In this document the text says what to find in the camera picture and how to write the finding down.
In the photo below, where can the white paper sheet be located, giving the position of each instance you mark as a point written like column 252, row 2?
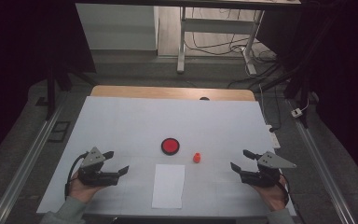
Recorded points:
column 167, row 186

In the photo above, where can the aluminium floor rail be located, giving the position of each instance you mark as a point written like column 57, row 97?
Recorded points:
column 320, row 163
column 28, row 161

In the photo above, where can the person's left hand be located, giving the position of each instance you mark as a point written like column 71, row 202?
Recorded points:
column 82, row 192

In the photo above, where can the white-legged desk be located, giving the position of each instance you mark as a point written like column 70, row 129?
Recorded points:
column 217, row 26

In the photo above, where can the small white adapter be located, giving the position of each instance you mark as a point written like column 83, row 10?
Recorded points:
column 296, row 112

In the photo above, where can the white cabinet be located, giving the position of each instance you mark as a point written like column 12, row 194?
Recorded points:
column 118, row 28

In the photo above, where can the round black red ink pad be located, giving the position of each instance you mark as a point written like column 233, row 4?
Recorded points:
column 170, row 146

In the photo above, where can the small orange stamp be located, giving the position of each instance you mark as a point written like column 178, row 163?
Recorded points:
column 196, row 155

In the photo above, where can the person's right hand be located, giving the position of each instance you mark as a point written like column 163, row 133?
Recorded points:
column 275, row 197

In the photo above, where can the white power strip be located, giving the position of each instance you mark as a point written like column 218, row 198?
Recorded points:
column 274, row 139

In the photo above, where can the black metal stand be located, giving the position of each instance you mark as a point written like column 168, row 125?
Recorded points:
column 51, row 93
column 304, row 90

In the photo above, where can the large white table mat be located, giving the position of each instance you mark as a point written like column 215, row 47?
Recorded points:
column 136, row 124

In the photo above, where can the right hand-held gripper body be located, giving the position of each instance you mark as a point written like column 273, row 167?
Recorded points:
column 262, row 179

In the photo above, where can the black floor frame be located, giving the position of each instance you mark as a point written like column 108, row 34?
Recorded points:
column 59, row 132

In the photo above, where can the small black floor plate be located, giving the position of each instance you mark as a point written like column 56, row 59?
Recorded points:
column 41, row 101

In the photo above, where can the dark curtain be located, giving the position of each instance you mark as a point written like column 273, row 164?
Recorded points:
column 348, row 77
column 12, row 62

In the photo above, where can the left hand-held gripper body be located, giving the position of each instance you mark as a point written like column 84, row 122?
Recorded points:
column 93, row 177

